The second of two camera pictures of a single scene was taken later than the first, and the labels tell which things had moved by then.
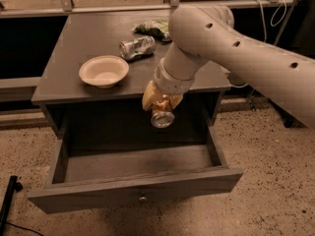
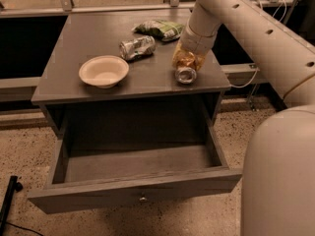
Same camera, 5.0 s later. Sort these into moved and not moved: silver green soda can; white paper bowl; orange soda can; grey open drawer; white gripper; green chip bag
Moved: orange soda can; white gripper
Not moved: white paper bowl; green chip bag; silver green soda can; grey open drawer
